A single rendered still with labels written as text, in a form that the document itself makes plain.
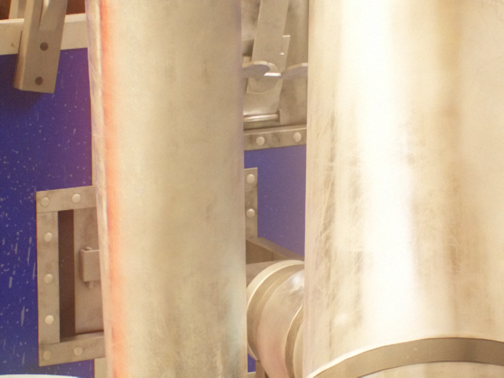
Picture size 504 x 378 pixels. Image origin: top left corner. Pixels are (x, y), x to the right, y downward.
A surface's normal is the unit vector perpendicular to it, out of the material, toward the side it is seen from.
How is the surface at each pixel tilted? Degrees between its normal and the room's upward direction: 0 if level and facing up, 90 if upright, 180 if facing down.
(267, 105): 109
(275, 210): 90
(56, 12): 120
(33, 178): 90
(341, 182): 54
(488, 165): 34
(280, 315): 65
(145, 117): 115
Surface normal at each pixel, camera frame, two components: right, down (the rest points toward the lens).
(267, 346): -0.89, 0.11
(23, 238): 0.45, 0.20
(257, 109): 0.43, 0.51
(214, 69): 0.66, 0.46
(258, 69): 0.18, 0.93
